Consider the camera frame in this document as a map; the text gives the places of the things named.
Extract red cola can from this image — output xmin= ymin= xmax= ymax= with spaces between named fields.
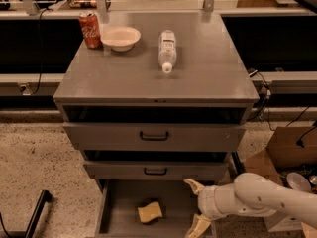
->
xmin=79 ymin=12 xmax=102 ymax=49

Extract silver bowl in box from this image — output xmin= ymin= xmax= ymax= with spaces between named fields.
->
xmin=286 ymin=173 xmax=311 ymax=192

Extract yellow sponge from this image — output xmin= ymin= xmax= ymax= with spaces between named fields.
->
xmin=138 ymin=201 xmax=162 ymax=223

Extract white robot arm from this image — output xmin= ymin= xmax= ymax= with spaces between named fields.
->
xmin=184 ymin=173 xmax=317 ymax=238

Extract grey middle drawer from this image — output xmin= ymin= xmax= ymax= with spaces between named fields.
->
xmin=84 ymin=151 xmax=228 ymax=181

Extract black metal stand leg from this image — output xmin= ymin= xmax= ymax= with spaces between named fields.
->
xmin=0 ymin=190 xmax=53 ymax=238

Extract black cables on right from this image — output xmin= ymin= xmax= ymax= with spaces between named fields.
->
xmin=247 ymin=68 xmax=273 ymax=122

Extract black cable on left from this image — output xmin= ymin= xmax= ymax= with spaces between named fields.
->
xmin=30 ymin=7 xmax=53 ymax=96

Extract black drawer handle middle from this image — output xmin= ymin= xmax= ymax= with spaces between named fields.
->
xmin=144 ymin=168 xmax=167 ymax=176

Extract white bowl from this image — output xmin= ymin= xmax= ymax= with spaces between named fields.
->
xmin=101 ymin=27 xmax=141 ymax=52

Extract grey drawer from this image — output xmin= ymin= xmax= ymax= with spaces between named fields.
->
xmin=84 ymin=151 xmax=228 ymax=181
xmin=94 ymin=179 xmax=218 ymax=238
xmin=64 ymin=106 xmax=245 ymax=152

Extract black drawer handle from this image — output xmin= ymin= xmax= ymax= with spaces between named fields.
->
xmin=144 ymin=168 xmax=167 ymax=176
xmin=139 ymin=131 xmax=169 ymax=141

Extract black drawer handle top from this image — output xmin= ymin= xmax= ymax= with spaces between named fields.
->
xmin=139 ymin=131 xmax=169 ymax=141

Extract clear plastic bottle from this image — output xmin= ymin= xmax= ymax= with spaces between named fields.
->
xmin=158 ymin=30 xmax=177 ymax=73

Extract cardboard box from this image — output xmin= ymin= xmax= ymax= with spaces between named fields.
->
xmin=244 ymin=127 xmax=317 ymax=238

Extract grey top drawer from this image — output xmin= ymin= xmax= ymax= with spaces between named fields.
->
xmin=64 ymin=106 xmax=245 ymax=152

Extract grey drawer cabinet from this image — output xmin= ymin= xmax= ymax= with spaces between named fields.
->
xmin=53 ymin=10 xmax=260 ymax=238

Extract grey bottom drawer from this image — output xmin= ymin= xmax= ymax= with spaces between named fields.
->
xmin=94 ymin=179 xmax=218 ymax=238

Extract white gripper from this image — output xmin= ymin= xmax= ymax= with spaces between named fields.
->
xmin=184 ymin=178 xmax=236 ymax=238

